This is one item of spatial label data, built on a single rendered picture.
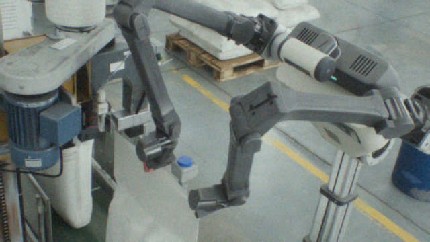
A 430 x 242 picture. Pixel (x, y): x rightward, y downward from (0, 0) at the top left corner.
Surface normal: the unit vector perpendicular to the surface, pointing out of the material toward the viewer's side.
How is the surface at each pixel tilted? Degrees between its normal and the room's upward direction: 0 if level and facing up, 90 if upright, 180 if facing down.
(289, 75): 40
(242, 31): 87
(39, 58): 0
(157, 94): 88
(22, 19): 90
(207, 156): 0
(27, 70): 0
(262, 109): 59
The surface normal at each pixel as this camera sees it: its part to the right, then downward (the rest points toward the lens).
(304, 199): 0.11, -0.85
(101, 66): 0.61, 0.47
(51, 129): -0.47, 0.41
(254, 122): -0.61, -0.22
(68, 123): 0.89, 0.32
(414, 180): -0.67, 0.36
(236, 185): 0.19, 0.77
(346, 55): -0.42, -0.50
